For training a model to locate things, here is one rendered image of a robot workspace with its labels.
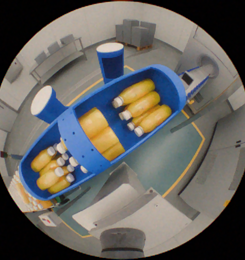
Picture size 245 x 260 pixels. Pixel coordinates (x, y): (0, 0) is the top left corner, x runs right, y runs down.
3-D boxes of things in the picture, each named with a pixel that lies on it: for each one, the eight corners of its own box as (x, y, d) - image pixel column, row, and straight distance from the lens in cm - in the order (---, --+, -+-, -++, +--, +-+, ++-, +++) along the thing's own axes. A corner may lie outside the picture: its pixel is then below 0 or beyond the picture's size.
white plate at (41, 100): (44, 112, 72) (45, 113, 73) (55, 82, 85) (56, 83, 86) (28, 115, 95) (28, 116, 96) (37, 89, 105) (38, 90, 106)
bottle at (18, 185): (17, 185, 99) (27, 206, 97) (14, 184, 93) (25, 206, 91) (21, 183, 95) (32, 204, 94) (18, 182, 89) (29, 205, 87)
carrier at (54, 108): (86, 137, 143) (88, 119, 150) (45, 113, 73) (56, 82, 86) (70, 136, 156) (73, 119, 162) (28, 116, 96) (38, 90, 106)
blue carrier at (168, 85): (172, 120, 60) (197, 91, 41) (61, 195, 71) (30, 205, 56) (142, 90, 67) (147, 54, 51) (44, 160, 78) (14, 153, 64)
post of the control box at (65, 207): (91, 188, 165) (55, 218, 91) (89, 189, 167) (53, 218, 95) (89, 186, 165) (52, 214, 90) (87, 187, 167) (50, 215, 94)
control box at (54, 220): (62, 221, 85) (56, 226, 80) (51, 221, 102) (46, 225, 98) (53, 211, 83) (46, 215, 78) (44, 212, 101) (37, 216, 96)
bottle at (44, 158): (36, 175, 59) (52, 160, 45) (28, 164, 59) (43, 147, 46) (41, 169, 63) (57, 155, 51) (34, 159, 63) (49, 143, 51)
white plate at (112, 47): (92, 48, 114) (92, 49, 114) (106, 53, 91) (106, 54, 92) (112, 41, 126) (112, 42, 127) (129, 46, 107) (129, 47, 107)
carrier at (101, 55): (103, 93, 168) (114, 102, 153) (91, 49, 114) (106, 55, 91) (116, 84, 177) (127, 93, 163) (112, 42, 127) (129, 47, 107)
